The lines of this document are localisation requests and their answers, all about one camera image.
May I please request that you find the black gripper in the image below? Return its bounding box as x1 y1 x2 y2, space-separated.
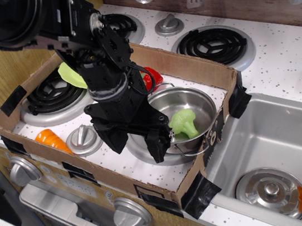
84 85 171 163

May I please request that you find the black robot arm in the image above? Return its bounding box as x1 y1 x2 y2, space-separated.
0 0 171 163

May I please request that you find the light green plastic plate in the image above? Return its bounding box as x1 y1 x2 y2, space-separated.
58 62 88 89

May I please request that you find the cardboard fence box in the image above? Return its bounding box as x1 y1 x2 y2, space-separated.
0 45 242 219

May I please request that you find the green toy broccoli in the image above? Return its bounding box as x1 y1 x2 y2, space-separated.
168 109 199 139

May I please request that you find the silver stove knob front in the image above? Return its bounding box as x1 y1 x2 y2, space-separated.
66 125 103 156

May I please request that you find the silver stove knob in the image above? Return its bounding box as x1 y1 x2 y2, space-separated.
154 14 184 37
66 125 103 156

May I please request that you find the stainless steel pot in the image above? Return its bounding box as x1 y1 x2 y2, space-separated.
149 86 217 157

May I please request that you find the red toy strawberry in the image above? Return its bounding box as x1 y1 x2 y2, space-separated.
140 67 164 91

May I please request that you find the right oven front knob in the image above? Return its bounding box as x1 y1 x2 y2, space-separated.
113 197 152 226

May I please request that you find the oven knob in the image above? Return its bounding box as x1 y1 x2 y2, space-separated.
113 197 152 226
9 156 43 187

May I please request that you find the orange toy pepper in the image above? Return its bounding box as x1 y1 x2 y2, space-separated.
35 129 73 154

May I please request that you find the front left black burner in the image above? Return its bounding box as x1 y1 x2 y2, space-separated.
20 69 94 127

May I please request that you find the black burner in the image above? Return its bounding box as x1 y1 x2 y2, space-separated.
105 14 145 44
172 25 256 71
20 69 94 127

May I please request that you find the back left black burner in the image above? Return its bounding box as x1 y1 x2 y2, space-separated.
105 14 145 44

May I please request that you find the left oven front knob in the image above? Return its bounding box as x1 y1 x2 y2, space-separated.
9 156 43 187

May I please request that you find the silver stove knob back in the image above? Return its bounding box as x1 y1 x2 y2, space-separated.
154 14 184 37

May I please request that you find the back right black burner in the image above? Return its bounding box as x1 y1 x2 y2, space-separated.
172 25 256 71

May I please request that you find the silver sink basin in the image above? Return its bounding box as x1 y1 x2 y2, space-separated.
205 94 302 226

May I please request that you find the steel pot lid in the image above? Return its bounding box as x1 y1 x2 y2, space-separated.
234 168 302 220

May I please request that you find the front right grey burner ring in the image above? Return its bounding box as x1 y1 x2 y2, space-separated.
123 125 201 172

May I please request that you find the silver oven door handle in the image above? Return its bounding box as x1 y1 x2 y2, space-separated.
19 184 115 226

